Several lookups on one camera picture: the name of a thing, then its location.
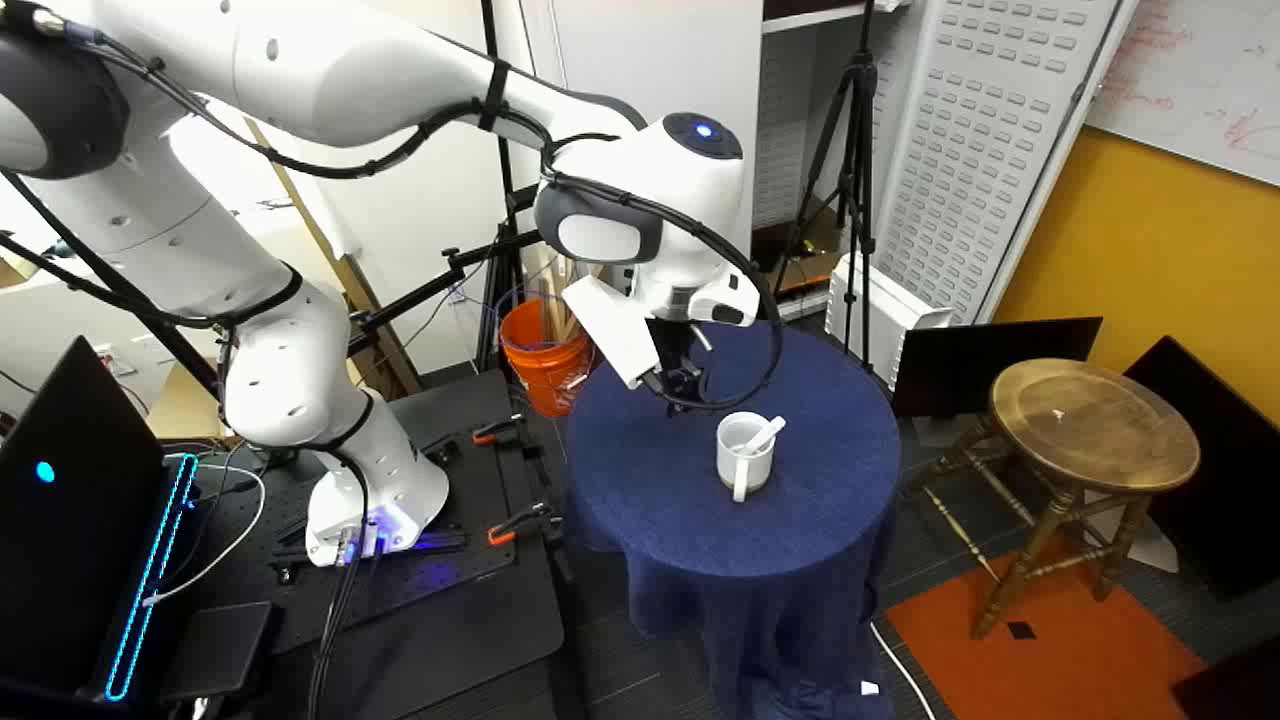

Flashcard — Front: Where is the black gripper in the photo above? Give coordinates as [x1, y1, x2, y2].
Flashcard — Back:
[646, 317, 714, 414]

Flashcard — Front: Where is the white marker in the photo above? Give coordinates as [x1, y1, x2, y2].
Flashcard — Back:
[737, 414, 792, 451]

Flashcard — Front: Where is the black robot base mat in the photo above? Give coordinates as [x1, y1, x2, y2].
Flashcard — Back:
[172, 366, 582, 720]

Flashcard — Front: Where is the white ceramic mug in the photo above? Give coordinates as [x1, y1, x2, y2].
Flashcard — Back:
[714, 410, 792, 510]

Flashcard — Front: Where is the orange plastic bucket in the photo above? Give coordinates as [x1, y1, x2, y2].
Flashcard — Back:
[496, 292, 599, 426]

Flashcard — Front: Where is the wooden sticks bundle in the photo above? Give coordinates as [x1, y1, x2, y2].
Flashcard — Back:
[532, 255, 584, 352]

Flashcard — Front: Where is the dark blue round tablecloth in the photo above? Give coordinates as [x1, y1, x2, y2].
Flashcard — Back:
[561, 317, 908, 720]

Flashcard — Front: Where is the white radiator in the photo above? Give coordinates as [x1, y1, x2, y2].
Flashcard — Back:
[824, 253, 955, 391]

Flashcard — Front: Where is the wide black flat panel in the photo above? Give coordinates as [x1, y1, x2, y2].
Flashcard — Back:
[890, 313, 1109, 422]

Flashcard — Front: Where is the leaning wooden plank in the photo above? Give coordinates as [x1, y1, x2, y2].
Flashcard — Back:
[244, 118, 415, 399]

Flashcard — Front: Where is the white perforated cabinet panel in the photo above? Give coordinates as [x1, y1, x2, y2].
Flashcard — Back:
[874, 0, 1128, 330]

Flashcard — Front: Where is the orange floor mat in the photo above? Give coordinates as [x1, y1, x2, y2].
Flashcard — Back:
[880, 552, 1214, 720]

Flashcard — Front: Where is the black flat pad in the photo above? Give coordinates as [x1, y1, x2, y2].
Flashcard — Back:
[157, 595, 281, 704]

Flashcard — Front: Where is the tall black flat panel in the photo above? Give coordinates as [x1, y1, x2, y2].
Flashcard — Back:
[1120, 332, 1280, 599]

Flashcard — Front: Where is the black diagonal pole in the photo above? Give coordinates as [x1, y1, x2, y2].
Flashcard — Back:
[0, 172, 228, 399]

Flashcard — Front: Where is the whiteboard with red writing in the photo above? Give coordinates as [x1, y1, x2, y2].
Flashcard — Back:
[1085, 0, 1280, 192]

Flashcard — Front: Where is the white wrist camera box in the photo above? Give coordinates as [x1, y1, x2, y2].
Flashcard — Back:
[555, 271, 667, 391]

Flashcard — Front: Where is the orange handled black clamp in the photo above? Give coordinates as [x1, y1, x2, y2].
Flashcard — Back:
[469, 414, 532, 451]
[479, 498, 561, 552]

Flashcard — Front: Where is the black camera tripod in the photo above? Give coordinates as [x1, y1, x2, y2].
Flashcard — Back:
[772, 0, 890, 374]

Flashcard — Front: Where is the white floor cable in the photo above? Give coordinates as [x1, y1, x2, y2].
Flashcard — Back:
[852, 616, 944, 720]

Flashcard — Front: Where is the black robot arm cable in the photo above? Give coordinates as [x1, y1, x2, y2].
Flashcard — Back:
[25, 0, 787, 416]

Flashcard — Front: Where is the grey laptop cable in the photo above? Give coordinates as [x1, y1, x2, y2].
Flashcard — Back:
[142, 458, 273, 612]

